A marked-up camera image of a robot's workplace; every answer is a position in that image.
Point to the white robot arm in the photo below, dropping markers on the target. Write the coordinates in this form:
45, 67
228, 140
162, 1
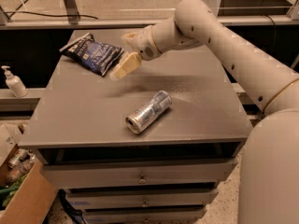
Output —
269, 175

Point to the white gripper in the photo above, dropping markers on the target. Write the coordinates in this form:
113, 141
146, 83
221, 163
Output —
145, 43

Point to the blue chip bag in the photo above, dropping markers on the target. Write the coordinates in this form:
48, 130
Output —
92, 55

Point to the plastic bottles in box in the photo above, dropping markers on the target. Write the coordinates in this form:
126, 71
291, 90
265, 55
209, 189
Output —
20, 164

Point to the silver drink can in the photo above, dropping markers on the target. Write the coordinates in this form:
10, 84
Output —
145, 115

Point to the cardboard box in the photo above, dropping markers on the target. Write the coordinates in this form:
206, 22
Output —
34, 197

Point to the white pump bottle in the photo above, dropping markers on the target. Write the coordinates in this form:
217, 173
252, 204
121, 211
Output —
14, 83

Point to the grey drawer cabinet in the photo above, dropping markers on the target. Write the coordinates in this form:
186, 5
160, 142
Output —
152, 146

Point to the metal railing frame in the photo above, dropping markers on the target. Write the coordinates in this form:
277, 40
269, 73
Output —
83, 14

